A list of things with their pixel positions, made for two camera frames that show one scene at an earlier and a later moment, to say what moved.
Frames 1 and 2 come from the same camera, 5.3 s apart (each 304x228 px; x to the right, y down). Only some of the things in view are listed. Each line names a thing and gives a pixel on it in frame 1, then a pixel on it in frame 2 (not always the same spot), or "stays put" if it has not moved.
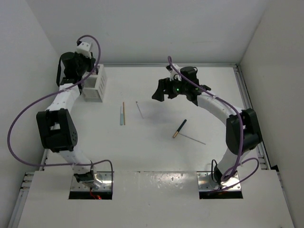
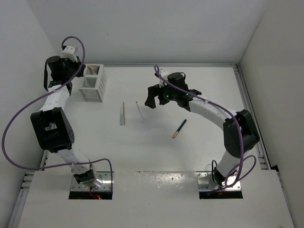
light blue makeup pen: (121, 118) stays put
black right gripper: (165, 84) → (153, 92)
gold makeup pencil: (124, 113) stays put
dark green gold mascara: (179, 128) stays put
